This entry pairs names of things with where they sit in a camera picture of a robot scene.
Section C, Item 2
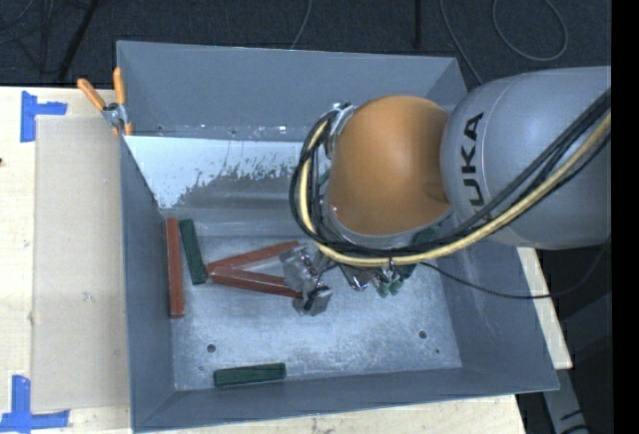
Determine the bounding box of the red-brown flat block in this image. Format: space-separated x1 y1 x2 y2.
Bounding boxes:
205 240 302 274
165 217 187 319
209 267 305 300

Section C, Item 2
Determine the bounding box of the dark green flat block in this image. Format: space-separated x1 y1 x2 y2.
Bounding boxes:
178 218 209 286
213 362 289 389

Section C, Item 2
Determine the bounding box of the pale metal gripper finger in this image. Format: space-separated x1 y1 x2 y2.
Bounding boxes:
279 244 320 291
293 285 334 317

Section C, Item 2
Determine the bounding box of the grey metal bin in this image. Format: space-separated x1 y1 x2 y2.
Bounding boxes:
115 40 561 431

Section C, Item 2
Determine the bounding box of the pale flat board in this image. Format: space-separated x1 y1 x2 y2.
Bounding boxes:
30 115 132 414

